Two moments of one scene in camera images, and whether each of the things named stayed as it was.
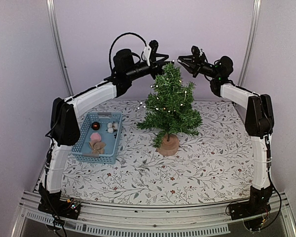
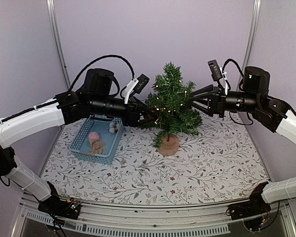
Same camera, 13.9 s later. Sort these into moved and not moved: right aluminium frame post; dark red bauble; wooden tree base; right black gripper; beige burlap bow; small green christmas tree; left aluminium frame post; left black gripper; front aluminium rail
Moved: dark red bauble; right black gripper; left black gripper
Not moved: small green christmas tree; right aluminium frame post; beige burlap bow; front aluminium rail; left aluminium frame post; wooden tree base
